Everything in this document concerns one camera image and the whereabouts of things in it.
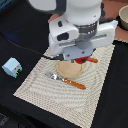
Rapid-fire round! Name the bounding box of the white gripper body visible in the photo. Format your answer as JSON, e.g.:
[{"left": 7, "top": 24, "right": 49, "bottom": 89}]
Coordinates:
[{"left": 49, "top": 16, "right": 118, "bottom": 61}]

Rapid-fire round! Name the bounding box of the light blue milk carton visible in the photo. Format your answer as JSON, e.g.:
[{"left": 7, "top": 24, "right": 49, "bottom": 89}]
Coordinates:
[{"left": 2, "top": 58, "right": 22, "bottom": 78}]

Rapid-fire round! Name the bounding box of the red toy tomato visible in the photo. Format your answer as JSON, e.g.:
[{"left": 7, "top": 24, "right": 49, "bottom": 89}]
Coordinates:
[{"left": 75, "top": 57, "right": 88, "bottom": 64}]

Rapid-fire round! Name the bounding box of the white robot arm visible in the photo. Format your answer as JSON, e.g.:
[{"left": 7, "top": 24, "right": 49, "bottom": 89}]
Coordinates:
[{"left": 28, "top": 0, "right": 118, "bottom": 64}]

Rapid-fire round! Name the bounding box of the round wooden plate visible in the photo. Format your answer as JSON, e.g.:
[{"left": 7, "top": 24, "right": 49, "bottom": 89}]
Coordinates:
[{"left": 56, "top": 61, "right": 84, "bottom": 78}]

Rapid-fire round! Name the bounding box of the beige bowl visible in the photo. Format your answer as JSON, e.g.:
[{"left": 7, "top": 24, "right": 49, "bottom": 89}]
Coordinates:
[{"left": 119, "top": 5, "right": 128, "bottom": 30}]

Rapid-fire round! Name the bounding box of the woven beige placemat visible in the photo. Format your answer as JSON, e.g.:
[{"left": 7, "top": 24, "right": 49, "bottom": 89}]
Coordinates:
[{"left": 14, "top": 45, "right": 114, "bottom": 128}]

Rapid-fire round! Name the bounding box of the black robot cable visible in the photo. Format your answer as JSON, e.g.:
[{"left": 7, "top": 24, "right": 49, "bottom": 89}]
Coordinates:
[{"left": 0, "top": 29, "right": 63, "bottom": 61}]

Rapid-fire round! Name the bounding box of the toy knife wooden handle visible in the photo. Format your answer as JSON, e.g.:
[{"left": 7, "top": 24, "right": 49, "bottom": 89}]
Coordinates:
[{"left": 88, "top": 58, "right": 98, "bottom": 63}]

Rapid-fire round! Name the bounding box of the toy fork wooden handle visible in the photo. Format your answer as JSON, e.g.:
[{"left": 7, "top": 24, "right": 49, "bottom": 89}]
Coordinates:
[{"left": 45, "top": 72, "right": 86, "bottom": 90}]

